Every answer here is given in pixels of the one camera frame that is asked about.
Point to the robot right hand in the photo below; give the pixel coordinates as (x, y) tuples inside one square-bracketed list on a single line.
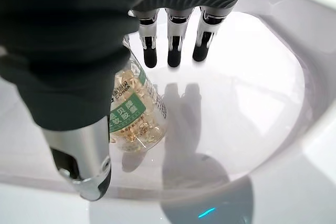
[(65, 51)]

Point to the clear capsule bottle green label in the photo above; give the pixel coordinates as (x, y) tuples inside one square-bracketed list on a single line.
[(139, 129)]

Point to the white blue medical cart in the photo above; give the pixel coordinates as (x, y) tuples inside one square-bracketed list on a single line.
[(236, 103)]

